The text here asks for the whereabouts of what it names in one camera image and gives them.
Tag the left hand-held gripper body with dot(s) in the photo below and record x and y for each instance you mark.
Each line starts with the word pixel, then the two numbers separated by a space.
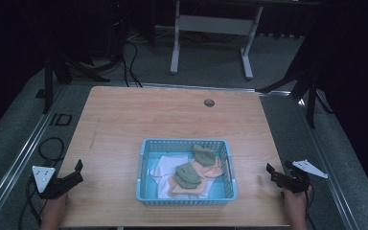
pixel 43 177

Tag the person's right hand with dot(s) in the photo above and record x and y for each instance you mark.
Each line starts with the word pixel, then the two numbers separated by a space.
pixel 295 198

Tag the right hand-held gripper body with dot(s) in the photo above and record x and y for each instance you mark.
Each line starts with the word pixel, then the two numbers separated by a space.
pixel 295 180

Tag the white desk frame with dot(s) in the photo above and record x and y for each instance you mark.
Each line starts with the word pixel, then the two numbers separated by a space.
pixel 214 25

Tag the green cloth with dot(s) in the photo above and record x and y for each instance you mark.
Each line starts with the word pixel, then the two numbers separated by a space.
pixel 204 156
pixel 188 177

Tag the black computer tower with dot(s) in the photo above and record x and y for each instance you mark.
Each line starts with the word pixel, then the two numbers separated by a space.
pixel 118 28

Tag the metal floor rail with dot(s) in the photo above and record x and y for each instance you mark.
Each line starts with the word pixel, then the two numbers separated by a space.
pixel 188 87
pixel 326 166
pixel 19 159

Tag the white cloth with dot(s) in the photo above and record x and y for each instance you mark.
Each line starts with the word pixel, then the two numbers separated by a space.
pixel 166 167

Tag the person's left hand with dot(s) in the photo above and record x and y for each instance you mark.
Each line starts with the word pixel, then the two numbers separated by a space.
pixel 56 202

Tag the light blue plastic basket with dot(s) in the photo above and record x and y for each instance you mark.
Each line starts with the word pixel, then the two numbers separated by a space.
pixel 147 191

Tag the black metal stand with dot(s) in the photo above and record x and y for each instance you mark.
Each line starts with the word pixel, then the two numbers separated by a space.
pixel 48 83
pixel 311 96

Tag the orange cloth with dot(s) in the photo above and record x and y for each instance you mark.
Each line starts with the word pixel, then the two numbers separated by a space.
pixel 180 190
pixel 212 171

